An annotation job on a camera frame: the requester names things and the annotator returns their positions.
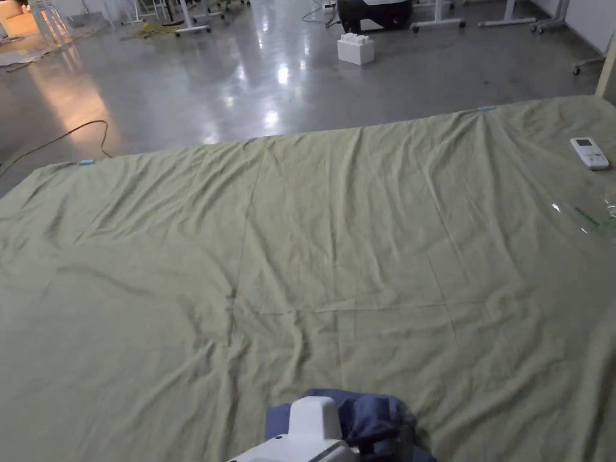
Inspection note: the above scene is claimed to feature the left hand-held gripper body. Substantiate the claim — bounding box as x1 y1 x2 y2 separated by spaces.
226 396 362 462

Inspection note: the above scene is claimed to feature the dark blue shirt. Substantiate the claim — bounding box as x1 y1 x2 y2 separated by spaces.
265 389 437 462

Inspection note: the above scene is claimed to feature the bed with pale green sheet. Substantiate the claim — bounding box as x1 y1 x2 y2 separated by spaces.
0 96 616 462

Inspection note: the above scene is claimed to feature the clear plastic bag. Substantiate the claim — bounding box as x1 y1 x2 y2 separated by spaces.
550 192 616 238

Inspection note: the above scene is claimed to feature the white remote control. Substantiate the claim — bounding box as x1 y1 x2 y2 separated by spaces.
570 137 611 171

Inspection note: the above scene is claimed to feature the white foam block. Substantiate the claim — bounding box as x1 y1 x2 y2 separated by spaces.
336 32 376 65

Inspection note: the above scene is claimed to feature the black and white machine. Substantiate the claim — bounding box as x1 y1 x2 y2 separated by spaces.
334 0 414 34

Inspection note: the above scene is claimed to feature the white wheeled table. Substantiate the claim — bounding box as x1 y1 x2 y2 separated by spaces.
174 0 213 38
410 0 467 34
478 0 538 29

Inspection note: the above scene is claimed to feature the flat cardboard sheet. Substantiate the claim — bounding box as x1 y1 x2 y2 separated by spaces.
0 42 74 69

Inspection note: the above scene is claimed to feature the yellow cable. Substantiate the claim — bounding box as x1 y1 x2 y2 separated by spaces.
0 120 114 177

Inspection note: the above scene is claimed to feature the yellow rope pile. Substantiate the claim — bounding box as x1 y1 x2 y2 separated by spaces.
119 23 177 43

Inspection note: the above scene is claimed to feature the pale wooden post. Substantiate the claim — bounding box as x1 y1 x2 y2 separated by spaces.
594 34 616 99

